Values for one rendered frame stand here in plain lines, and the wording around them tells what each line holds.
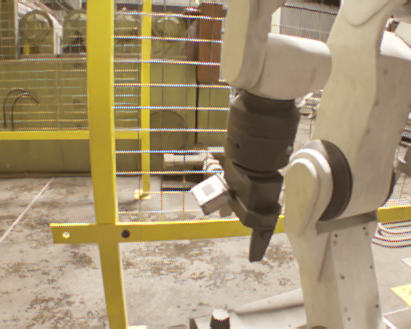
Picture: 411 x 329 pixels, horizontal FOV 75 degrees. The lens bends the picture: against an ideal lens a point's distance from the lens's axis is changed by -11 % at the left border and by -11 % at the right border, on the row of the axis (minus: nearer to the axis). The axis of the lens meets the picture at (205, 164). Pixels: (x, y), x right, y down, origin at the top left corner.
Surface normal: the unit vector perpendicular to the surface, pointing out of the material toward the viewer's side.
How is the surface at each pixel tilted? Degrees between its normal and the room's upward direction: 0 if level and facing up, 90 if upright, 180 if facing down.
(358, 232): 60
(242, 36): 90
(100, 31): 90
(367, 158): 88
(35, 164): 90
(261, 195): 102
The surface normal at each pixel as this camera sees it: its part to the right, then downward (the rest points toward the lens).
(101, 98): 0.18, 0.29
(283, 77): 0.35, 0.46
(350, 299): 0.33, -0.24
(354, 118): -0.93, 0.07
